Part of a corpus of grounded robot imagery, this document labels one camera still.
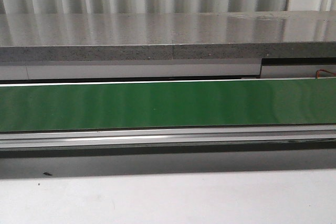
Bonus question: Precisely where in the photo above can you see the grey stone counter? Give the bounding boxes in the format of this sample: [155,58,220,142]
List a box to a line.
[0,10,336,80]

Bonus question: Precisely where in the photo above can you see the green conveyor belt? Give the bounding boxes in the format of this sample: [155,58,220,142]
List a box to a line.
[1,78,335,132]

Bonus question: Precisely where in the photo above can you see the orange wire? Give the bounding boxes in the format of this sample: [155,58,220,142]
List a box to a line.
[315,69,336,79]

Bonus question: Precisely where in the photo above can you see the silver conveyor frame rail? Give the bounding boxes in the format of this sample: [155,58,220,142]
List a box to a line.
[1,124,335,150]

